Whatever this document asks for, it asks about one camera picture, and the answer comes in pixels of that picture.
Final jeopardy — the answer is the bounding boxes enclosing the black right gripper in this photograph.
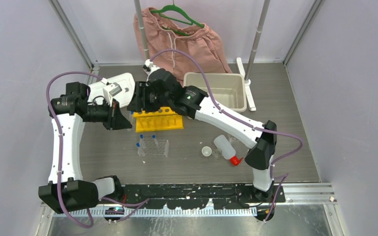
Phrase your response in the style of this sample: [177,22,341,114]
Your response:
[127,82,171,114]

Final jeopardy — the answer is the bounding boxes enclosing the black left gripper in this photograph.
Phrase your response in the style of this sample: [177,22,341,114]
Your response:
[83,97,132,130]

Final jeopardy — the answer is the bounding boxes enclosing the blue-capped small test tube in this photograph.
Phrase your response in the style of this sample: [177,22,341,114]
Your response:
[136,143,145,156]

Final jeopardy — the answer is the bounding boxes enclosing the white plastic squeeze bottle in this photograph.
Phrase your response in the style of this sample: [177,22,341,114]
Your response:
[213,135,243,166]

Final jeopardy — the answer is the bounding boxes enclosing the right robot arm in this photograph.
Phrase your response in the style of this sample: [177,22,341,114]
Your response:
[127,68,277,202]

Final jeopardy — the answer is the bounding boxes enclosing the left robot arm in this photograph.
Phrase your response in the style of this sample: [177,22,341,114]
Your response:
[38,81,133,214]

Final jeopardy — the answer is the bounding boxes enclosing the yellow plastic test tube rack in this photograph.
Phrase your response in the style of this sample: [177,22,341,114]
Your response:
[133,107,184,133]

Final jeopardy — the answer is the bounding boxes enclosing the white plastic lid tray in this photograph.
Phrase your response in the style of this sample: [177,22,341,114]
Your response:
[88,73,135,108]

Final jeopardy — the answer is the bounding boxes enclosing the clear acrylic tube rack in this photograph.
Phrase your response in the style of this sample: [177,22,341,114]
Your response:
[143,139,169,158]

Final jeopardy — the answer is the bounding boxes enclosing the pink fabric shorts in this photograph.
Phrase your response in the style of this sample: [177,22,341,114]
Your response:
[133,7,232,83]

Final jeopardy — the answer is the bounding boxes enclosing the beige plastic bin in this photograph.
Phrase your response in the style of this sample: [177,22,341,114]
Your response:
[183,72,247,113]

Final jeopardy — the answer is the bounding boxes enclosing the small white cup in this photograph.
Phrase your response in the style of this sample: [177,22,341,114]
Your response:
[201,146,213,157]

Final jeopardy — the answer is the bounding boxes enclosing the small clear glass beaker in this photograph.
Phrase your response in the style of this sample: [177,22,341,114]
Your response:
[212,148,222,160]

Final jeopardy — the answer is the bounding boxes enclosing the green clothes hanger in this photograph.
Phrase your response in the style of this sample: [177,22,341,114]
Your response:
[150,3,205,37]

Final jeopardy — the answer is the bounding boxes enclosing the right metal rack pole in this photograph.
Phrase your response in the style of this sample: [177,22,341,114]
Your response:
[236,0,271,112]

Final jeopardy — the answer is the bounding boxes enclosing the metal rack pole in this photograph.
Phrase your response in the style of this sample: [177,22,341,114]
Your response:
[236,0,271,112]
[134,0,150,59]

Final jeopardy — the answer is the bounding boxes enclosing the left metal rack pole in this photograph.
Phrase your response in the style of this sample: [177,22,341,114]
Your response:
[134,0,150,59]

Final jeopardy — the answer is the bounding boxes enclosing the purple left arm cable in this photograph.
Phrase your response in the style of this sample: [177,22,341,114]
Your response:
[46,71,149,229]

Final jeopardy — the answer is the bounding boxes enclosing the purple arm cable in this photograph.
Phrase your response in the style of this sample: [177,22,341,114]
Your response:
[46,71,149,229]
[143,49,304,224]

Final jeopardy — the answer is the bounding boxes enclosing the white slotted cable duct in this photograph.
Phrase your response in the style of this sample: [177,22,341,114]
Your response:
[52,207,258,218]

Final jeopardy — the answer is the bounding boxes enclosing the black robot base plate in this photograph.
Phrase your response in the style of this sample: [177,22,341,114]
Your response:
[107,183,274,210]

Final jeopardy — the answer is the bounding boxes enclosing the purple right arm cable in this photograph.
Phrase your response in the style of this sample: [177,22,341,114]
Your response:
[143,49,304,224]

